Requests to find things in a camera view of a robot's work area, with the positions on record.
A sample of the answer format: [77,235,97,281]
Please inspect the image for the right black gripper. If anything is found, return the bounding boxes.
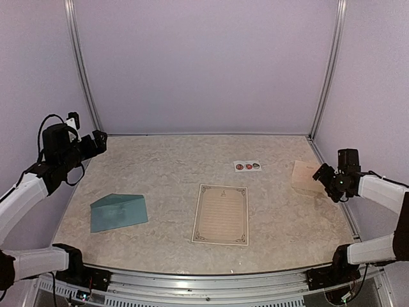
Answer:
[314,163,348,203]

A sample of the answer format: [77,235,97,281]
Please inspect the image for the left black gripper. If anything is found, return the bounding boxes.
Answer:
[59,129,107,172]

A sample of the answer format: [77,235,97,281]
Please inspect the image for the teal paper envelope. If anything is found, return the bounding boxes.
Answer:
[90,194,148,233]

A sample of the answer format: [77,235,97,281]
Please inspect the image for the ornate bordered letter sheet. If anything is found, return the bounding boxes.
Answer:
[191,184,249,246]

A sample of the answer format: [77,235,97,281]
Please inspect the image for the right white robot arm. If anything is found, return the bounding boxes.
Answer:
[313,163,408,284]

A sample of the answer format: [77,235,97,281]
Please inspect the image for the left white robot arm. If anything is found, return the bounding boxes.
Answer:
[1,120,107,291]

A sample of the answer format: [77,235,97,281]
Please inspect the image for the wax seal sticker sheet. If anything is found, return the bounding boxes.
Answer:
[233,161,262,173]

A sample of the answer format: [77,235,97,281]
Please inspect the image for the left aluminium frame post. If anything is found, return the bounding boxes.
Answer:
[63,0,102,130]

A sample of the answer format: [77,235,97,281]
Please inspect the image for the aluminium frame post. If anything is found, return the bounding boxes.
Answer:
[63,0,102,130]
[309,0,347,143]

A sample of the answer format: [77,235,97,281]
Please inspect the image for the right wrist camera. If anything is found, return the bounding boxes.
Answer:
[337,148,361,174]

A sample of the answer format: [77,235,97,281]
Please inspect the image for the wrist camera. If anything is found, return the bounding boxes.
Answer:
[65,112,81,142]
[337,148,361,174]

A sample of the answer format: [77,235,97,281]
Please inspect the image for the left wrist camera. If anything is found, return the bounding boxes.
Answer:
[65,112,81,142]

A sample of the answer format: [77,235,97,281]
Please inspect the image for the black camera cable loop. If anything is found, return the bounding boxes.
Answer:
[37,114,86,186]

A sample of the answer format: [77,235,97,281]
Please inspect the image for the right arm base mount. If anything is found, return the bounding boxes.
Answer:
[306,244,361,290]

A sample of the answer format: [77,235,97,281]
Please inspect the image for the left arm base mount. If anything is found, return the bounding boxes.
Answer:
[52,243,112,292]

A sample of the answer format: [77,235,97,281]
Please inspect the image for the front aluminium rail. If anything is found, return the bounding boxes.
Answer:
[24,266,395,306]

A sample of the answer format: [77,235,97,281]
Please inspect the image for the right aluminium frame post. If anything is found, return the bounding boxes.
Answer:
[309,0,347,143]

